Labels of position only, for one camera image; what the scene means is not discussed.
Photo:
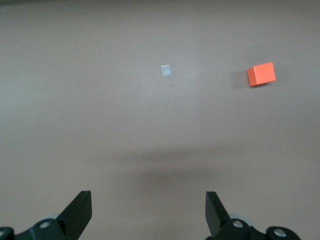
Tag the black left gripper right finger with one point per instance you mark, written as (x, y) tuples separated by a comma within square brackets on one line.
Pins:
[(220, 222)]

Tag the small grey tape patch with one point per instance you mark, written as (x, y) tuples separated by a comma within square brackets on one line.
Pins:
[(166, 70)]

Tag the brown table cover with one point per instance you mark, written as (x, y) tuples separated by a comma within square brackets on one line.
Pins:
[(100, 112)]

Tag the orange wooden block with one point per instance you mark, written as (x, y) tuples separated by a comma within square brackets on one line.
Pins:
[(262, 74)]

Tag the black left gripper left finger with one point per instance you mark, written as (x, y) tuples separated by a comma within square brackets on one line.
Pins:
[(72, 220)]

